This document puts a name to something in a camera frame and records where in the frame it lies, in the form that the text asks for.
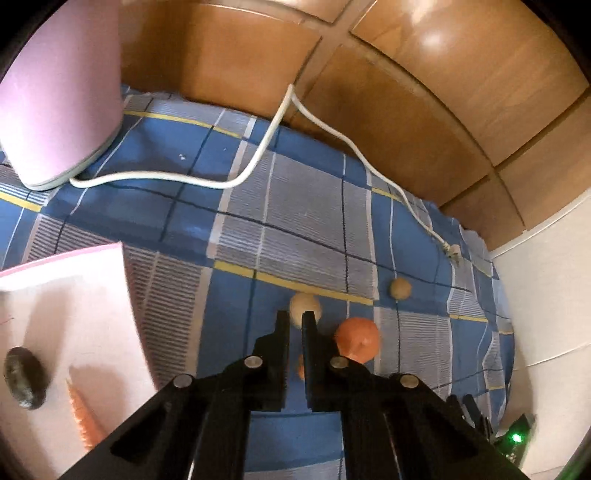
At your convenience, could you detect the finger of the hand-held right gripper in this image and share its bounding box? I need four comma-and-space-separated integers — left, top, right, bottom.
445, 394, 493, 440

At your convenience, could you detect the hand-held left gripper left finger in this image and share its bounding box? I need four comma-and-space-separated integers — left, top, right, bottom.
60, 311, 291, 480

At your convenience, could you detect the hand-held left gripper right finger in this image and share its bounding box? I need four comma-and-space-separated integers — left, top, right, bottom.
301, 312, 532, 480

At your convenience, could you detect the pale round fruit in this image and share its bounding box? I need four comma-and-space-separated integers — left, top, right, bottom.
289, 292, 322, 329

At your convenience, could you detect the orange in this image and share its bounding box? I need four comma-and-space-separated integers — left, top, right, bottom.
334, 318, 382, 363

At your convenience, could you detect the brown round fruit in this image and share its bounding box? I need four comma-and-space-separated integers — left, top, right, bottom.
389, 277, 413, 301

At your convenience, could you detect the pink and white box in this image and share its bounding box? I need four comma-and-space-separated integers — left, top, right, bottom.
0, 243, 158, 480

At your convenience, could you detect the dark avocado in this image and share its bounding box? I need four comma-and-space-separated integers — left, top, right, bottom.
4, 347, 48, 410

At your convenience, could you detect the blue plaid bedsheet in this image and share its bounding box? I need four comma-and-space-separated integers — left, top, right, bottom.
0, 90, 516, 480

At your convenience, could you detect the orange carrot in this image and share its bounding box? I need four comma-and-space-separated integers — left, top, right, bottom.
67, 378, 107, 451

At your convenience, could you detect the wooden headboard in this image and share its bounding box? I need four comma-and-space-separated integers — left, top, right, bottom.
117, 0, 591, 252

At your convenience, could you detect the pink rounded appliance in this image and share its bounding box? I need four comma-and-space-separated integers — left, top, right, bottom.
0, 0, 123, 191

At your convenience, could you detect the white power cable with plug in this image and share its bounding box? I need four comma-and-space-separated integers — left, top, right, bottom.
69, 84, 462, 267

